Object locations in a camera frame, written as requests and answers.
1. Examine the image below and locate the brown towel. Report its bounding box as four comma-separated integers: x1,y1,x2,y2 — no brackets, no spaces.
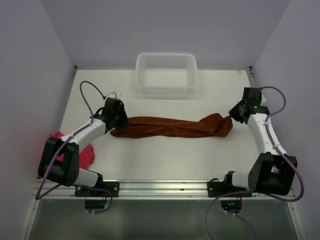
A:
110,113,233,139

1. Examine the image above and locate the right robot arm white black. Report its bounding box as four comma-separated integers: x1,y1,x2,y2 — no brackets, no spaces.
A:
222,87,298,197

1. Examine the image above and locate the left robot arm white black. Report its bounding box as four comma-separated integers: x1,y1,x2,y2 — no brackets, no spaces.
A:
38,97,128,197

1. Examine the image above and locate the pink towel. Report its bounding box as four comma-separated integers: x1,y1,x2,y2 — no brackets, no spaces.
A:
49,131,95,169

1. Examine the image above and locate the white perforated plastic basket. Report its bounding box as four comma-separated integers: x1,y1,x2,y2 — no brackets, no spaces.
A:
135,53,198,94

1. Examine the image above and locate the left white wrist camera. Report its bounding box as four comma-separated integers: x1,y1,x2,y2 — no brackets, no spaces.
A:
104,92,118,101

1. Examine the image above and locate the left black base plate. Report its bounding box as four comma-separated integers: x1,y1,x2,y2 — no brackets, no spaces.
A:
74,181,120,198

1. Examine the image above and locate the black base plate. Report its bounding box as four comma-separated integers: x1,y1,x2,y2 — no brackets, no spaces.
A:
206,177,247,198
74,181,120,198

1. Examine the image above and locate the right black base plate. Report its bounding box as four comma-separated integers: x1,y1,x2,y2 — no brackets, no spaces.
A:
206,177,247,198

